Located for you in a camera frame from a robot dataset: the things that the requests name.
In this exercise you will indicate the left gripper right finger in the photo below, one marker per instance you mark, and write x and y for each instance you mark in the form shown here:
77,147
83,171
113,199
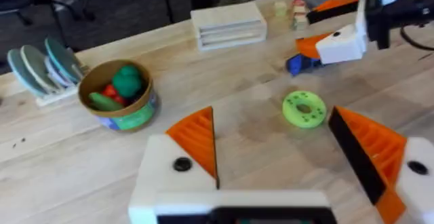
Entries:
386,156

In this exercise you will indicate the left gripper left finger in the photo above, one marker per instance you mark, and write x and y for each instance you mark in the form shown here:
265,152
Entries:
169,183

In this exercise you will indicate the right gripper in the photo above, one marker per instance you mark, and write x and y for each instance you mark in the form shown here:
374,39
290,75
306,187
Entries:
403,10

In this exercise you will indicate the blue electric screwdriver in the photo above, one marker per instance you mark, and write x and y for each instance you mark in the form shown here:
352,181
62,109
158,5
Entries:
301,64

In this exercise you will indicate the small toy blocks heap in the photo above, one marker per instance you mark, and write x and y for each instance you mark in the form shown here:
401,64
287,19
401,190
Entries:
300,13

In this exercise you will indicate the green disc with holes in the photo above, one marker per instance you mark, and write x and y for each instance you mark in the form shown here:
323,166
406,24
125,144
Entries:
315,115

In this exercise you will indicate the round tub of toys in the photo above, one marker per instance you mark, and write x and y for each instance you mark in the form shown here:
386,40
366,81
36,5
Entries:
117,95

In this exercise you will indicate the white stacked flat boxes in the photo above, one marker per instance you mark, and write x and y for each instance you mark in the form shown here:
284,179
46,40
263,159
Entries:
229,25

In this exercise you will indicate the white plate rack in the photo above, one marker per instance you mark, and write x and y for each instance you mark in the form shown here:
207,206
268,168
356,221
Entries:
56,96

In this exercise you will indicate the small white plate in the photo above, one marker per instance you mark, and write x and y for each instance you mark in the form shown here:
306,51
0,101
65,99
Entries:
56,74

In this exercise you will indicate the teal round plate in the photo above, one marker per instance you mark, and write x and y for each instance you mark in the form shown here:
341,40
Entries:
22,71
62,59
37,66

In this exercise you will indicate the dark office chair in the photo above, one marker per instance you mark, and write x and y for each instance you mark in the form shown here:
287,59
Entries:
15,0

